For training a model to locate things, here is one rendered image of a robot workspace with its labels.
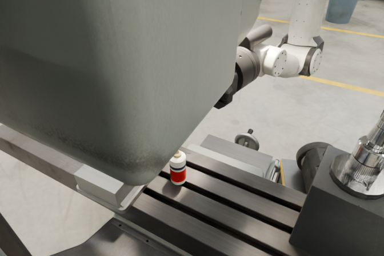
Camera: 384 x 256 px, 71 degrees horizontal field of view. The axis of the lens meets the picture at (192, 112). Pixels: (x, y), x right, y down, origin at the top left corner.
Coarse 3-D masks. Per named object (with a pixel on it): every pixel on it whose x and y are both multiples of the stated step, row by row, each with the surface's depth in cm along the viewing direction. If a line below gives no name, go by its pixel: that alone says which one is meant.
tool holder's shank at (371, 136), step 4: (380, 120) 39; (376, 124) 40; (380, 124) 39; (376, 128) 40; (380, 128) 39; (372, 132) 40; (376, 132) 40; (380, 132) 39; (368, 136) 41; (372, 136) 40; (376, 136) 40; (380, 136) 39; (368, 140) 42; (372, 140) 40; (376, 140) 40; (380, 140) 39; (372, 144) 41; (376, 144) 40; (380, 144) 40; (376, 148) 41; (380, 148) 40
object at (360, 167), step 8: (352, 152) 44; (360, 152) 42; (352, 160) 44; (360, 160) 42; (368, 160) 41; (376, 160) 40; (352, 168) 44; (360, 168) 42; (368, 168) 42; (376, 168) 41; (352, 176) 44; (360, 176) 43; (368, 176) 42; (376, 176) 43
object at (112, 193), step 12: (84, 168) 64; (84, 180) 61; (96, 180) 61; (108, 180) 61; (84, 192) 64; (96, 192) 62; (108, 192) 59; (120, 192) 60; (132, 192) 64; (108, 204) 62; (120, 204) 61; (132, 204) 63
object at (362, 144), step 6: (360, 138) 43; (366, 138) 43; (360, 144) 42; (366, 144) 42; (360, 150) 42; (366, 150) 41; (372, 150) 40; (378, 150) 40; (372, 156) 40; (378, 156) 40
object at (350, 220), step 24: (336, 168) 46; (312, 192) 46; (336, 192) 44; (360, 192) 42; (312, 216) 48; (336, 216) 45; (360, 216) 42; (312, 240) 52; (336, 240) 48; (360, 240) 45
